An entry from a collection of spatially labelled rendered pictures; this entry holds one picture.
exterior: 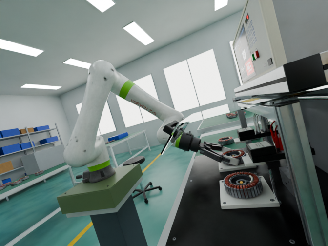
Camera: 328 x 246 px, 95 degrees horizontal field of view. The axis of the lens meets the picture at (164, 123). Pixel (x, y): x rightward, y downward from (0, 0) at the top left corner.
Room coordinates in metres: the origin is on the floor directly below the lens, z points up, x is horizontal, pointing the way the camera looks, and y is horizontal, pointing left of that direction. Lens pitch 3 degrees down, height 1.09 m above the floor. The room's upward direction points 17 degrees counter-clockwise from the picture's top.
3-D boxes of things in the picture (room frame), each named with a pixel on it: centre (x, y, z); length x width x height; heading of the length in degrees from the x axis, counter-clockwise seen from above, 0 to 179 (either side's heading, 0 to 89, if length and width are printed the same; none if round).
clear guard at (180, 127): (0.40, -0.17, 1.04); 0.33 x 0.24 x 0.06; 70
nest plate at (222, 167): (0.70, -0.27, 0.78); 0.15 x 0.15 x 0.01; 70
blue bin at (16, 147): (4.73, 4.91, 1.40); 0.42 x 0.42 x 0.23; 70
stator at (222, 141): (1.11, -0.41, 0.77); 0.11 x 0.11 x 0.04
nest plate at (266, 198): (0.48, -0.19, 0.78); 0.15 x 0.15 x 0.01; 70
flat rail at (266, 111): (0.56, -0.32, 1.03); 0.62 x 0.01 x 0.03; 160
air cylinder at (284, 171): (0.43, -0.32, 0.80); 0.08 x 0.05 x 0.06; 160
